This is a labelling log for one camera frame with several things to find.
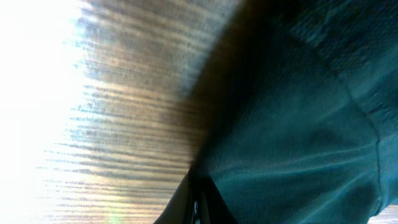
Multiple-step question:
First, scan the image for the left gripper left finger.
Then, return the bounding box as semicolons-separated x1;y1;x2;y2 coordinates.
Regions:
154;173;195;224

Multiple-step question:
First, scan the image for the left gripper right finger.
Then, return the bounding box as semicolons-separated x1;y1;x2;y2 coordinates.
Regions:
198;177;237;224

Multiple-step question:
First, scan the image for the black t-shirt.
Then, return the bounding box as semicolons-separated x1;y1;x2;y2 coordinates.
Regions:
192;0;397;223

